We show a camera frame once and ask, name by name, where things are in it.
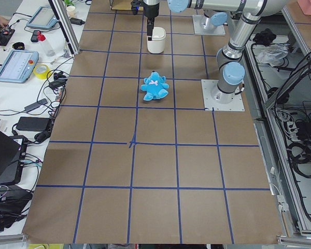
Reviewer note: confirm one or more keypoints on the white small trash can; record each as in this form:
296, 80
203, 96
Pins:
157, 44

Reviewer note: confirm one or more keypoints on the grey usb hub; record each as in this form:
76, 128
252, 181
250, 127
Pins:
35, 105

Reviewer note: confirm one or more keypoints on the black laptop computer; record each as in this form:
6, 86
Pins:
12, 153

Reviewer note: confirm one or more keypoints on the clear bottle red cap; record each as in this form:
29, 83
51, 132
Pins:
45, 44

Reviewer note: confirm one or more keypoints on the black power adapter brick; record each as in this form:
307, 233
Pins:
32, 124

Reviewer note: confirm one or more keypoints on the black remote device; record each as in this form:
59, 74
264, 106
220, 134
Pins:
34, 38

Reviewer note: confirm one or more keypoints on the yellow tape roll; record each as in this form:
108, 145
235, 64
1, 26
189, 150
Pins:
41, 71

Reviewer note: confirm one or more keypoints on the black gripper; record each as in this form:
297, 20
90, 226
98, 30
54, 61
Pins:
151, 11

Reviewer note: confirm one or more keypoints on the aluminium frame post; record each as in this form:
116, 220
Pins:
61, 15

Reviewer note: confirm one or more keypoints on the paper cup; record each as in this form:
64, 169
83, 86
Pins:
71, 11

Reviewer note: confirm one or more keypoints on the brown paper table cover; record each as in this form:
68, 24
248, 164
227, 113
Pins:
121, 169

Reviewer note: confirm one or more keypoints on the teach pendant tablet far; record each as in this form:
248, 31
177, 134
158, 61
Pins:
43, 19

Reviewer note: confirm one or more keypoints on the black cloth bundle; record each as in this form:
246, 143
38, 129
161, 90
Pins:
265, 37

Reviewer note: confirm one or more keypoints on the crumpled white plastic bag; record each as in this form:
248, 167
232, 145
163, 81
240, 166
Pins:
273, 55

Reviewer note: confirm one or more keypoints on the person hand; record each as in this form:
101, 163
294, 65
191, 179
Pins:
3, 22

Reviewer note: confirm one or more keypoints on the blue plush teddy toy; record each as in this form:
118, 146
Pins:
155, 87

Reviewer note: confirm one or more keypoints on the teach pendant tablet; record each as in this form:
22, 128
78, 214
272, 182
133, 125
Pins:
43, 19
18, 66

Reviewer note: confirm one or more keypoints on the teach pendant tablet near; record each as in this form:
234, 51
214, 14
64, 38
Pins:
18, 66

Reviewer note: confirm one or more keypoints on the small black bowl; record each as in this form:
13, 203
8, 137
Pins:
18, 46

